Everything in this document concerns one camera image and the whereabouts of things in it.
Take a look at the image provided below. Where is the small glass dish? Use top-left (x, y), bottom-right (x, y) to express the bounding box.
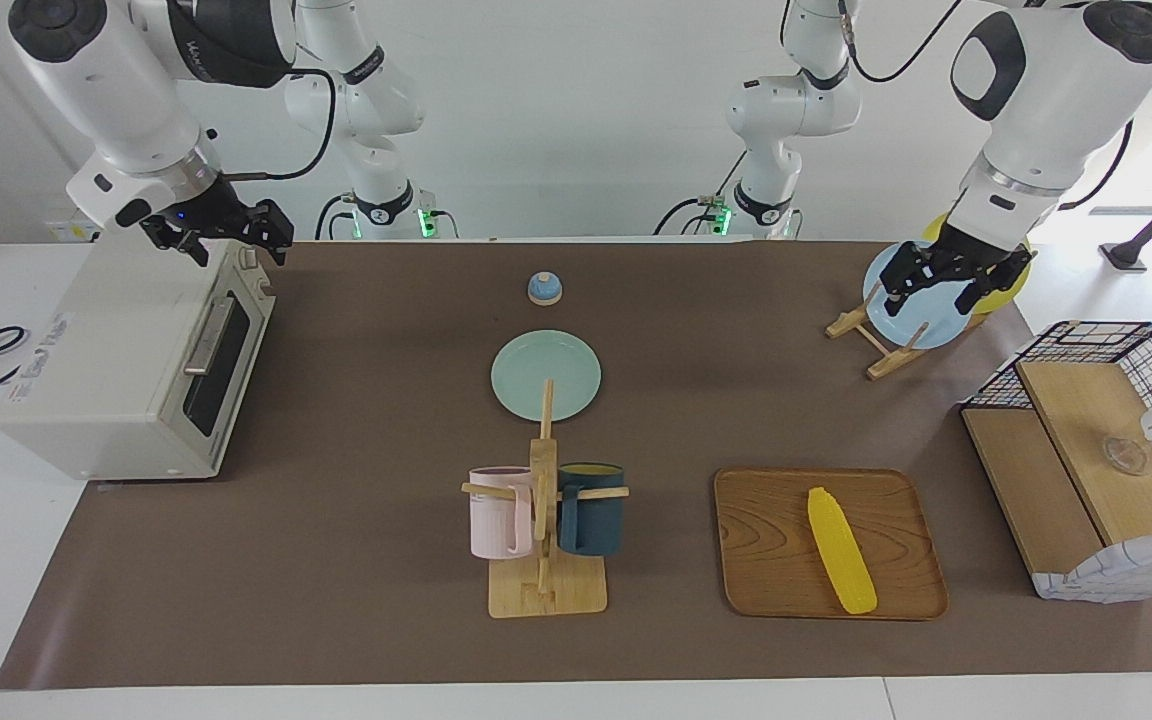
top-left (1100, 436), bottom-right (1151, 477)

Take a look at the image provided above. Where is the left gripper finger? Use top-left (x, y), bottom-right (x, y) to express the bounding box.
top-left (950, 252), bottom-right (1034, 317)
top-left (880, 243), bottom-right (951, 320)

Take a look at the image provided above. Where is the yellow plate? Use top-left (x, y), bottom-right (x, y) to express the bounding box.
top-left (921, 212), bottom-right (1038, 317)

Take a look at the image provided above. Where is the dark blue mug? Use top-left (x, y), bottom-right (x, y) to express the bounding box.
top-left (556, 462), bottom-right (626, 558)

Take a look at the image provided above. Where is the light green plate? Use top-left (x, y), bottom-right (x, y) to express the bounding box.
top-left (491, 329), bottom-right (603, 423)

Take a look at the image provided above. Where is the wooden tray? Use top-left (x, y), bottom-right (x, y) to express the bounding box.
top-left (713, 467), bottom-right (949, 622)

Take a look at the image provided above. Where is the wooden mug rack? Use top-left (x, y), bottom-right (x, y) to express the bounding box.
top-left (461, 378), bottom-right (631, 619)

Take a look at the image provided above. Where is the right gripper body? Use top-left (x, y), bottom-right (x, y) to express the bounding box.
top-left (168, 174), bottom-right (249, 239)

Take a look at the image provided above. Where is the white toaster oven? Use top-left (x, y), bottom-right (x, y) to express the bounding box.
top-left (0, 238), bottom-right (277, 483)

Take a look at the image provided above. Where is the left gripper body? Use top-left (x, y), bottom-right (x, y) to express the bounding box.
top-left (939, 220), bottom-right (1025, 269)

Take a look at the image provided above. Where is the yellow corn cob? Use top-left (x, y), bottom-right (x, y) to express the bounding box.
top-left (806, 486), bottom-right (879, 616)

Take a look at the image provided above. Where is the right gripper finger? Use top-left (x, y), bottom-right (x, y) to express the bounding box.
top-left (140, 217), bottom-right (211, 268)
top-left (232, 199), bottom-right (295, 268)

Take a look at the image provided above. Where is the pink mug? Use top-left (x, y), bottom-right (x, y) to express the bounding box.
top-left (467, 465), bottom-right (535, 561)

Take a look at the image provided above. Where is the wire basket with wooden shelves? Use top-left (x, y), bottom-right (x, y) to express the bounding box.
top-left (960, 319), bottom-right (1152, 605)

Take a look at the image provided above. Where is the wooden plate rack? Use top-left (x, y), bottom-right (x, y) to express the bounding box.
top-left (825, 306), bottom-right (989, 382)

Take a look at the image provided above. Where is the light blue plate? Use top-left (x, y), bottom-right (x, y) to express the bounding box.
top-left (862, 240), bottom-right (973, 352)

